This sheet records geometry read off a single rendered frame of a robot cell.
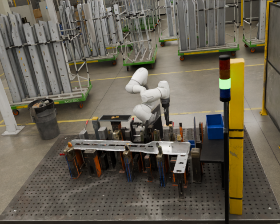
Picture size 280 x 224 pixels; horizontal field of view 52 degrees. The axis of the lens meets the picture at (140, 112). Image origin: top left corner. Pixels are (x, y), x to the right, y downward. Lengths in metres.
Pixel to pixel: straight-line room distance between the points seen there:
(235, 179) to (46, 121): 4.08
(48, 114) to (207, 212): 3.82
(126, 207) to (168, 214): 0.40
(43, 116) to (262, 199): 4.10
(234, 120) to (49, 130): 4.25
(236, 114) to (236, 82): 0.24
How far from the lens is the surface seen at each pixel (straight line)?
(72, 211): 2.91
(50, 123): 5.76
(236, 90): 2.04
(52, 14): 9.22
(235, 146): 2.24
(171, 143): 3.00
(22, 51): 7.41
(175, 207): 2.70
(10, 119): 6.60
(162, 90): 2.60
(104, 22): 12.22
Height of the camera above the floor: 2.56
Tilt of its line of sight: 24 degrees down
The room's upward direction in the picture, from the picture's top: 9 degrees counter-clockwise
